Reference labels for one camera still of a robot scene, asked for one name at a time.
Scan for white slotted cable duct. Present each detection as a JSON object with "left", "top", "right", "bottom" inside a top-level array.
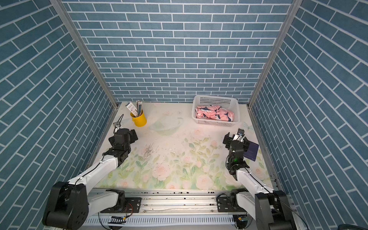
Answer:
[{"left": 83, "top": 214, "right": 235, "bottom": 227}]

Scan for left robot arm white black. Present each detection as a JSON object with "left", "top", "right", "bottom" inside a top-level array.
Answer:
[{"left": 42, "top": 128, "right": 138, "bottom": 230}]

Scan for yellow pen cup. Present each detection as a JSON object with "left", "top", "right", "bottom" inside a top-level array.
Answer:
[{"left": 130, "top": 111, "right": 147, "bottom": 127}]

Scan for aluminium mounting rail frame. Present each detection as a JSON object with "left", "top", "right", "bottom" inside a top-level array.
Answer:
[{"left": 50, "top": 189, "right": 305, "bottom": 230}]

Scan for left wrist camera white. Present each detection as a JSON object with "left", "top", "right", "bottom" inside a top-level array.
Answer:
[{"left": 113, "top": 121, "right": 123, "bottom": 134}]

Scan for dark blue booklet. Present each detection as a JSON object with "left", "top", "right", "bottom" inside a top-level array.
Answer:
[{"left": 243, "top": 141, "right": 259, "bottom": 162}]

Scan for white paper card in cup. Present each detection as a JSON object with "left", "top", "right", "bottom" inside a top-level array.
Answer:
[{"left": 126, "top": 102, "right": 139, "bottom": 117}]

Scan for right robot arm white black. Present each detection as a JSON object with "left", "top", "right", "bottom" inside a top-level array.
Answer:
[{"left": 223, "top": 129, "right": 297, "bottom": 230}]

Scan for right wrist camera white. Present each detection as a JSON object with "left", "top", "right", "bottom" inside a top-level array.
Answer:
[{"left": 233, "top": 128, "right": 245, "bottom": 142}]

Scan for floral table mat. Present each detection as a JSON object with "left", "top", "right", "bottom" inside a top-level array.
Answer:
[{"left": 97, "top": 103, "right": 257, "bottom": 191}]

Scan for white plastic mesh basket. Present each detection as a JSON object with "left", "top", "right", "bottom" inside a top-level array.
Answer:
[{"left": 191, "top": 95, "right": 241, "bottom": 127}]

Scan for pens in cup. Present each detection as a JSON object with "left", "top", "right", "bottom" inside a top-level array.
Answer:
[{"left": 136, "top": 100, "right": 142, "bottom": 117}]

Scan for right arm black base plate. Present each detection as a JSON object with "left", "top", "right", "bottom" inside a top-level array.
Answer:
[{"left": 216, "top": 193, "right": 247, "bottom": 213}]

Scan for pink shark print shorts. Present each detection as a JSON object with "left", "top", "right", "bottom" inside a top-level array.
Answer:
[{"left": 195, "top": 105, "right": 234, "bottom": 122}]

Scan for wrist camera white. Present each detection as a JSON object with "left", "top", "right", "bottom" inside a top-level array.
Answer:
[
  {"left": 233, "top": 128, "right": 245, "bottom": 142},
  {"left": 113, "top": 121, "right": 123, "bottom": 134}
]

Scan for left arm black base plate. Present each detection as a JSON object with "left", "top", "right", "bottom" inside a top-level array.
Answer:
[{"left": 101, "top": 197, "right": 142, "bottom": 214}]

